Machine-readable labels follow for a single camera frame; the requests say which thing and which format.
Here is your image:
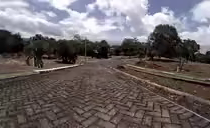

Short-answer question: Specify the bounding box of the row of dark trees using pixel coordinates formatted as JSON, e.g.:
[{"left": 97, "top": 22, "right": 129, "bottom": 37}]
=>
[{"left": 0, "top": 29, "right": 151, "bottom": 65}]

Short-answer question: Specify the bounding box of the raised concrete edge strip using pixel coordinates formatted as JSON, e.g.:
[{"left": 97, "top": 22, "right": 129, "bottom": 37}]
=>
[{"left": 125, "top": 63, "right": 210, "bottom": 87}]

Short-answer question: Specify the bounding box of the thin pale pole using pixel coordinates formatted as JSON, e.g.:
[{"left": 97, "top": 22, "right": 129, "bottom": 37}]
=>
[{"left": 84, "top": 37, "right": 88, "bottom": 64}]

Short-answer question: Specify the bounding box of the large dark tree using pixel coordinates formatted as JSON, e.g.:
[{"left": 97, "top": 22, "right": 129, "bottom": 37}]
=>
[{"left": 148, "top": 23, "right": 183, "bottom": 60}]

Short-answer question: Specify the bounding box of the pale concrete kerb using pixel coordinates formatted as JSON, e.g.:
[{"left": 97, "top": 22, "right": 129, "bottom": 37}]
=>
[
  {"left": 0, "top": 63, "right": 81, "bottom": 82},
  {"left": 107, "top": 66, "right": 210, "bottom": 108}
]

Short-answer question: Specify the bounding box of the grey brick paved road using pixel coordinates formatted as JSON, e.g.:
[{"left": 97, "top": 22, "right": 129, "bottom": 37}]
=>
[{"left": 0, "top": 58, "right": 210, "bottom": 128}]

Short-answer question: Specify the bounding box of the small tree with pale trunk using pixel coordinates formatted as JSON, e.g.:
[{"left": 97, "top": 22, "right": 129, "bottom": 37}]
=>
[{"left": 176, "top": 38, "right": 201, "bottom": 73}]

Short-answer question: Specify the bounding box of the small green tree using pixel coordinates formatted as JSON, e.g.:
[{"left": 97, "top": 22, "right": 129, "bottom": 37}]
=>
[{"left": 24, "top": 39, "right": 51, "bottom": 69}]

